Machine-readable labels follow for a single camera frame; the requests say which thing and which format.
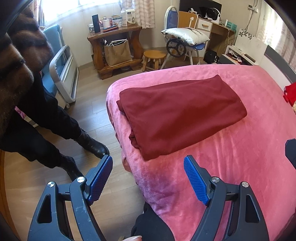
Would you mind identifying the wooden desk with drawer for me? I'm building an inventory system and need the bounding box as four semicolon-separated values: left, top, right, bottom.
178;11;235;58

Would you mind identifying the wooden side table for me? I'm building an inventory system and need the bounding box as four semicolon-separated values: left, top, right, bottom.
87;25;144;80

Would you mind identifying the white box on table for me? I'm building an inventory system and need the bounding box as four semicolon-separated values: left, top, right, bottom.
121;9;136;27

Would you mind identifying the red cloth on headboard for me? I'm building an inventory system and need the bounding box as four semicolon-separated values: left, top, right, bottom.
283;83;296;106

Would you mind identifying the beige tote bag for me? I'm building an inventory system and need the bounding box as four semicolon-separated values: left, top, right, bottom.
104;39;132;67

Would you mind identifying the small round wooden stool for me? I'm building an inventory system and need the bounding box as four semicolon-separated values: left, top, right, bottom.
142;50;166;72

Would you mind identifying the folded dark red garment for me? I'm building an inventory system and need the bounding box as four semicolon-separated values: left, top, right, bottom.
117;75;247;161

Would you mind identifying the blue grey care cot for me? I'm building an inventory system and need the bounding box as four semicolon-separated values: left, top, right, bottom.
42;25;79;109

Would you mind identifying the black steering wheel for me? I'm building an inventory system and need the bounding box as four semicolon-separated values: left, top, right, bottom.
166;38;186;58

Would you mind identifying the grey bed headboard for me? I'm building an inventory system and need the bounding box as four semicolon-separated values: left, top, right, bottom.
264;45;296;84

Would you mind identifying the bystander in fur coat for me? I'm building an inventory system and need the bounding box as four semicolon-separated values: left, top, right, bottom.
1;8;109;180

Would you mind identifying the pink bed cover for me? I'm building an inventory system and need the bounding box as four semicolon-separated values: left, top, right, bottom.
106;64;295;240

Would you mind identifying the blue white folding chair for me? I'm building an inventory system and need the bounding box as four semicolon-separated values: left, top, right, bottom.
161;6;207;69

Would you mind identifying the white pillow on chair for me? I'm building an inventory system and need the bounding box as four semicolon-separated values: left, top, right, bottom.
161;28;210;46

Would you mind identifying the white bedside cabinet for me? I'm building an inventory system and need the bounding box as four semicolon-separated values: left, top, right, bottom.
219;29;267;66

